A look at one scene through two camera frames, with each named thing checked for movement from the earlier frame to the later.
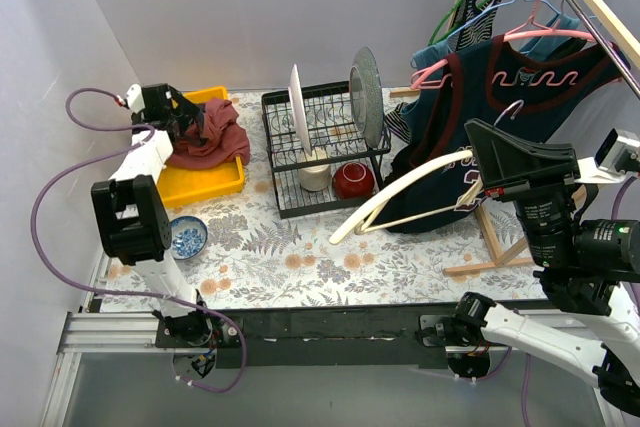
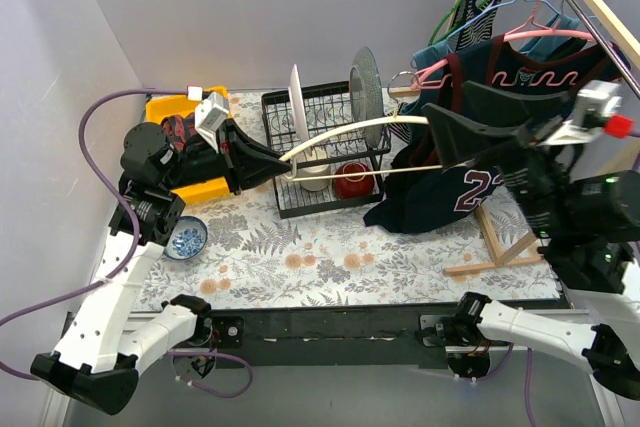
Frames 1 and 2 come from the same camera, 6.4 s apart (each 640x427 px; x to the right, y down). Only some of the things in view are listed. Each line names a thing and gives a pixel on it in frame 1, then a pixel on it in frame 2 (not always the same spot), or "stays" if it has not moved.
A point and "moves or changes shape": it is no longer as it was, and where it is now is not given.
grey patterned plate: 366,96 stays
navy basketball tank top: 526,88 moves or changes shape
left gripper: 167,103 → 230,156
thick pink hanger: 530,28 stays
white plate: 298,110 stays
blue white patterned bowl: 188,237 stays
